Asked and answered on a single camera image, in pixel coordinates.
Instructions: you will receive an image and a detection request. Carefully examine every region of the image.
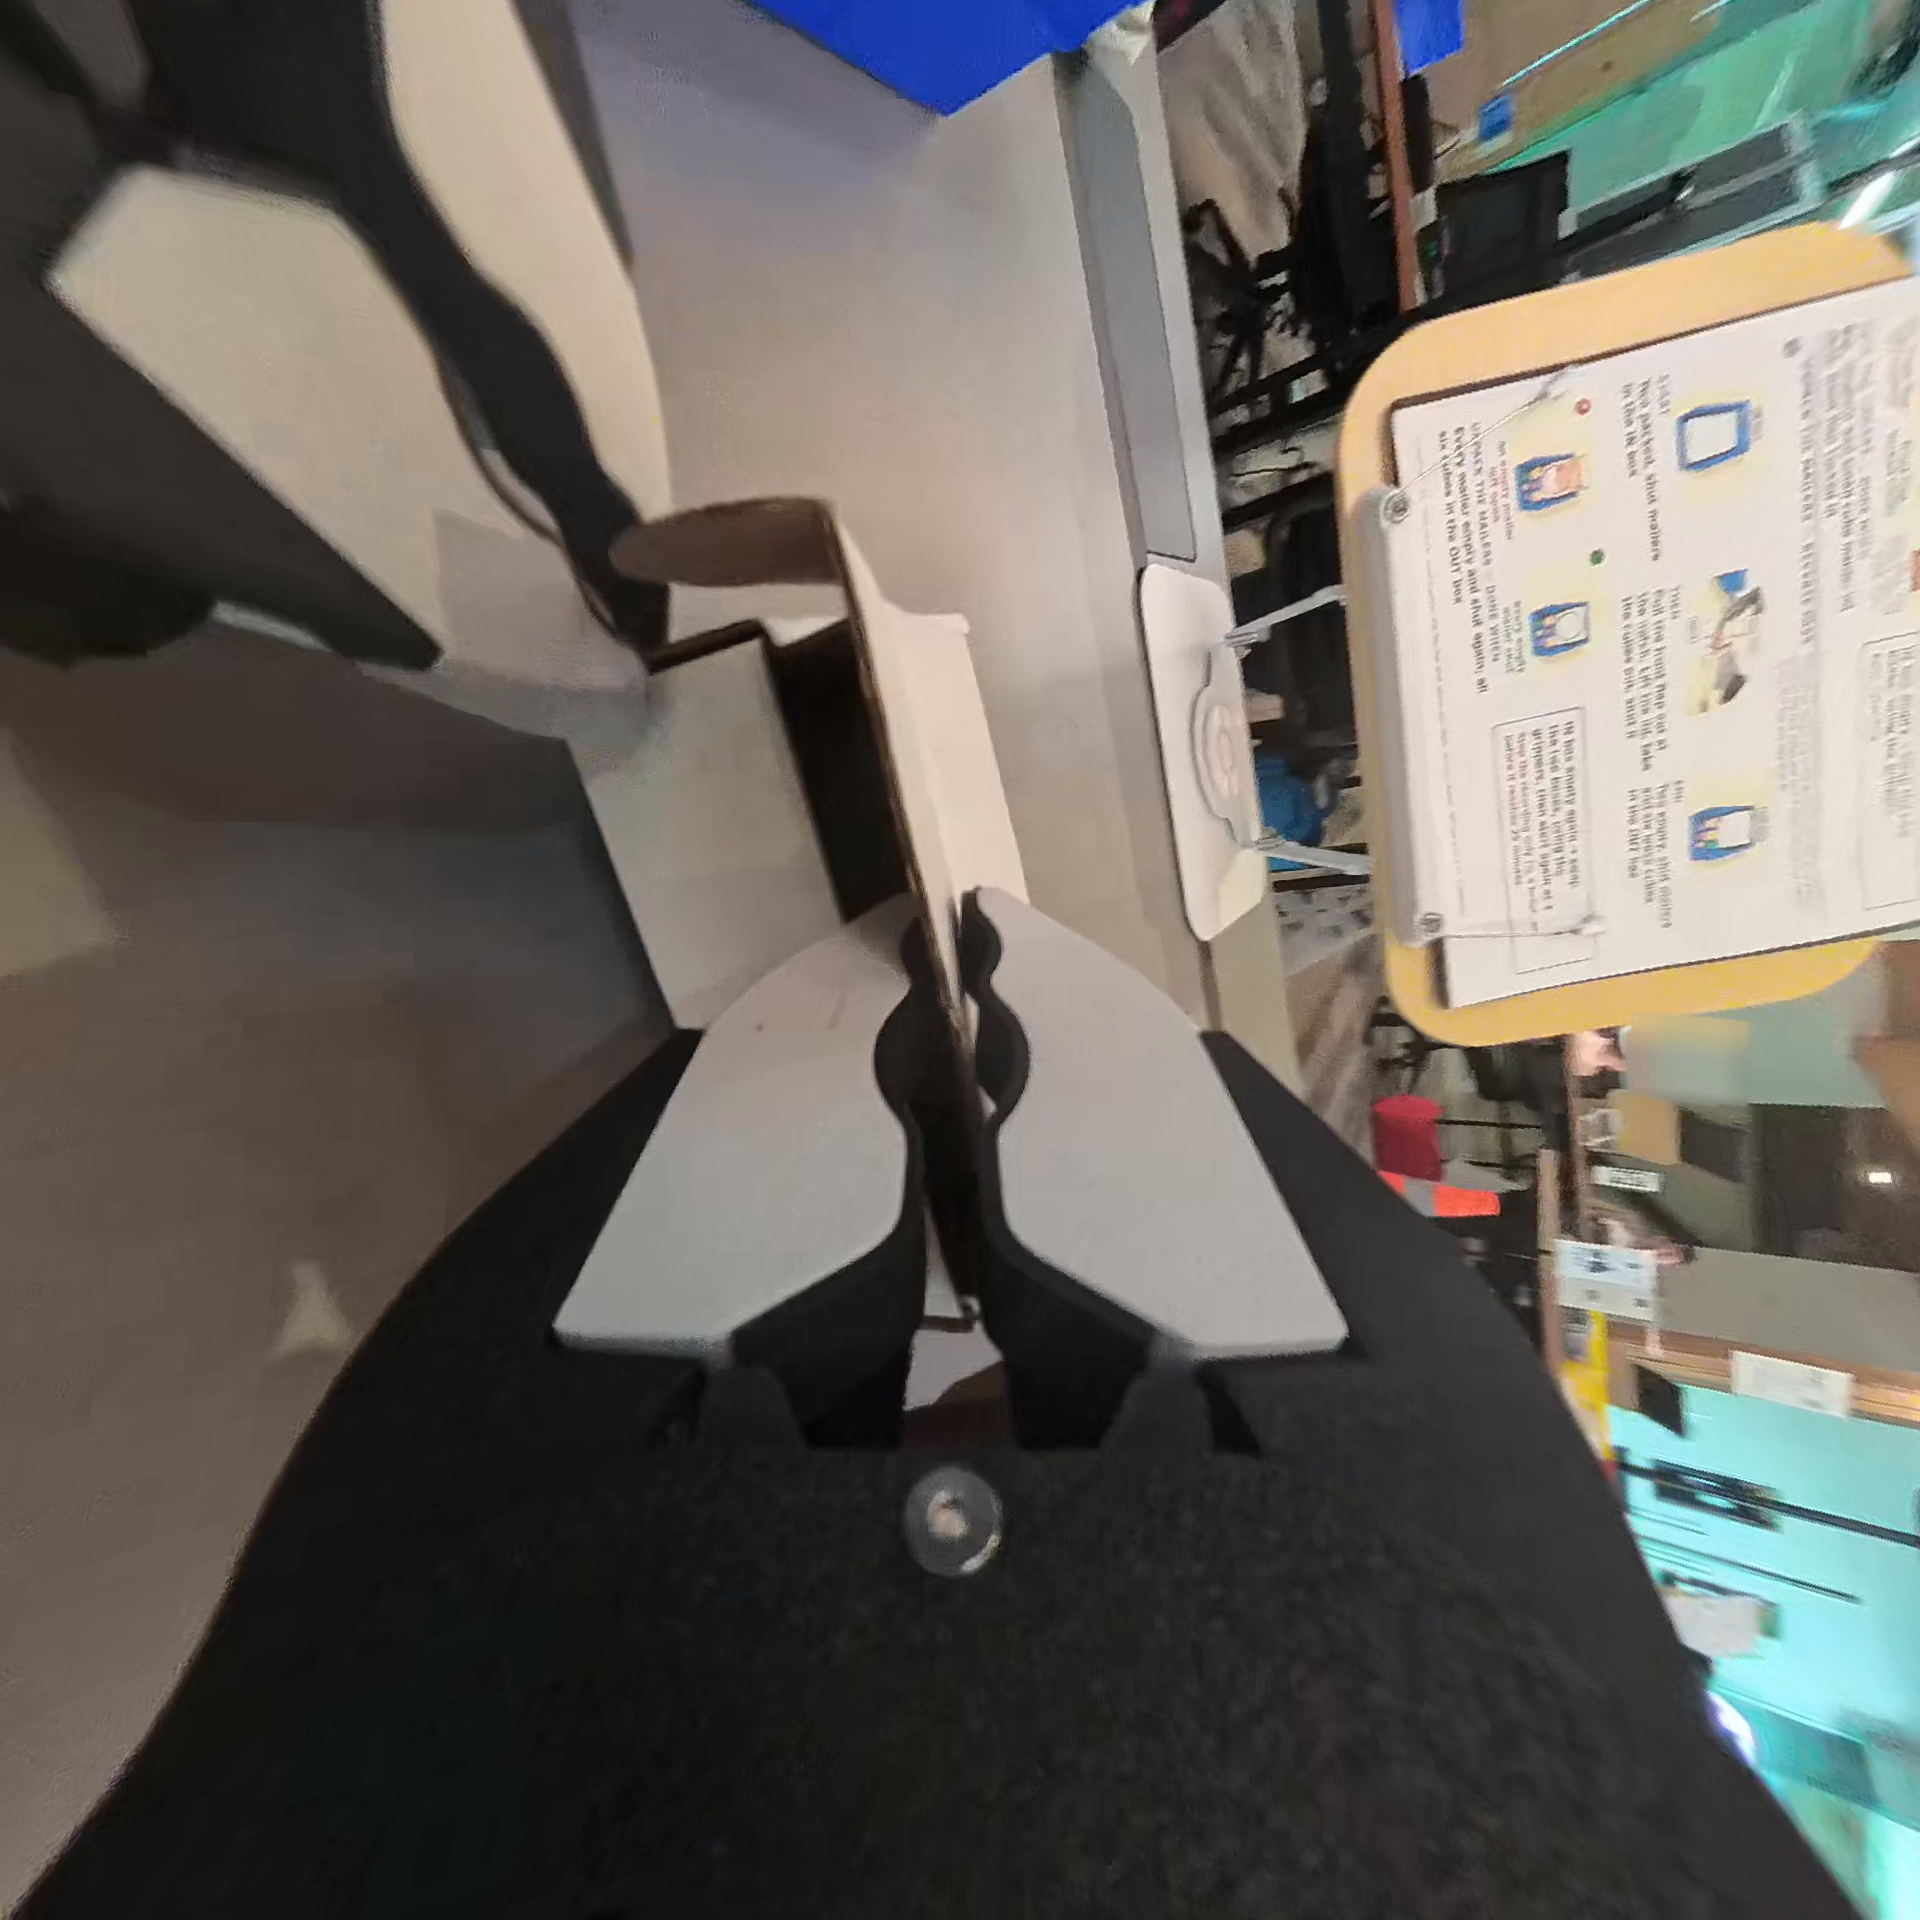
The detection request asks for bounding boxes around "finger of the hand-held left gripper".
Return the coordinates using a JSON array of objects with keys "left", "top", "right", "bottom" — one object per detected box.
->
[
  {"left": 379, "top": 0, "right": 675, "bottom": 650},
  {"left": 48, "top": 162, "right": 668, "bottom": 674}
]

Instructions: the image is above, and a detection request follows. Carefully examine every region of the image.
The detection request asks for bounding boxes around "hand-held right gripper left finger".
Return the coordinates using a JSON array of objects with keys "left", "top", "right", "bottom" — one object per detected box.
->
[{"left": 552, "top": 887, "right": 926, "bottom": 1447}]

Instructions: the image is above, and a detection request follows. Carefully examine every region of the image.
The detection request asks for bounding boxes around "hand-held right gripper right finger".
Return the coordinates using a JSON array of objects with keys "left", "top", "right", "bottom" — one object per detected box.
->
[{"left": 959, "top": 887, "right": 1348, "bottom": 1453}]

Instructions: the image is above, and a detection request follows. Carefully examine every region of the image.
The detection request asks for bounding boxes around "white cardboard mailer box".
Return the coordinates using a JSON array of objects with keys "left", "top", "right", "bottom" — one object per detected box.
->
[{"left": 433, "top": 500, "right": 1043, "bottom": 1352}]

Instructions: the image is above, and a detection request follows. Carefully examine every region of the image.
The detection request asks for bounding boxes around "wooden display board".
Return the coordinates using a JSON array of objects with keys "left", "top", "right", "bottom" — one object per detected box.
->
[{"left": 1332, "top": 225, "right": 1920, "bottom": 1044}]

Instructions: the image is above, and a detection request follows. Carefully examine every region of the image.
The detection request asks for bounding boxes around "white document stand base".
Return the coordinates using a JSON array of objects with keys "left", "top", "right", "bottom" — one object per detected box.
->
[{"left": 1137, "top": 555, "right": 1386, "bottom": 941}]

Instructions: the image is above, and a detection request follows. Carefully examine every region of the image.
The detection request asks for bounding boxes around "blue plastic bin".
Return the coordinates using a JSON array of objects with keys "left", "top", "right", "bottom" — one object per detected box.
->
[{"left": 742, "top": 0, "right": 1157, "bottom": 117}]

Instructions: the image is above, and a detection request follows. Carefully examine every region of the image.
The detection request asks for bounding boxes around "printed instruction sheet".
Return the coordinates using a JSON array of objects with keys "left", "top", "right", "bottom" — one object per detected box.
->
[{"left": 1386, "top": 277, "right": 1920, "bottom": 1012}]

